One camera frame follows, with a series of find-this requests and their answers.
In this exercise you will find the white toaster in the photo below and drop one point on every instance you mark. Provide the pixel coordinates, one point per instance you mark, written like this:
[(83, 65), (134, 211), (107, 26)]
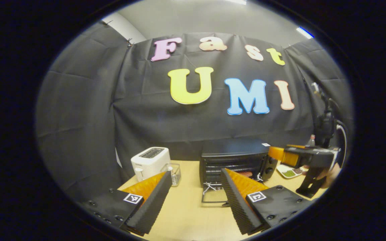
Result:
[(149, 162)]

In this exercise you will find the white divided bean plate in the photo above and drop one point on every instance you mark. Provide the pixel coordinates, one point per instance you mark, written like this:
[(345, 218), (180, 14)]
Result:
[(288, 173)]

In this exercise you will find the small ceiling light panel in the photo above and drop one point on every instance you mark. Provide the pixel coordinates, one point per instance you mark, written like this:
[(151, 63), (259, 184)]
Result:
[(305, 32)]

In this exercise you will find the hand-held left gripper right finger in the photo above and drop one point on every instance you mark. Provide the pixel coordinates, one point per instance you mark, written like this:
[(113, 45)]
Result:
[(236, 201)]

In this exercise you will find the large ceiling light panel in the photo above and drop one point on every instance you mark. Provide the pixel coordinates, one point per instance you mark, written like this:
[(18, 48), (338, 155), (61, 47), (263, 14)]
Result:
[(236, 1)]

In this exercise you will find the black backdrop cloth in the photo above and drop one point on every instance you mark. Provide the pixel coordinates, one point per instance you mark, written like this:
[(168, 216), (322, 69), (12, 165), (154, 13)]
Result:
[(112, 100)]

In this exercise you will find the clear red label bottle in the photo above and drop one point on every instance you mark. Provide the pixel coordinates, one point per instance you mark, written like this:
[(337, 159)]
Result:
[(311, 141)]

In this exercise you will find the red meat piece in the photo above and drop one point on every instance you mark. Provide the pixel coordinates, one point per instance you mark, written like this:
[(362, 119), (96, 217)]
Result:
[(246, 174)]

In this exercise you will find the black electric oven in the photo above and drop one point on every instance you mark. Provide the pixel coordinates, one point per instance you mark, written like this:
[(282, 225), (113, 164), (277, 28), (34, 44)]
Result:
[(233, 154)]

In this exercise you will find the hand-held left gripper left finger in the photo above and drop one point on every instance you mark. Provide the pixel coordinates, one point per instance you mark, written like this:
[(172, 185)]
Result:
[(152, 201)]

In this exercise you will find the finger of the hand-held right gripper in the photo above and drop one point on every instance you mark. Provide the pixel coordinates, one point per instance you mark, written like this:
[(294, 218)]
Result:
[(280, 155)]

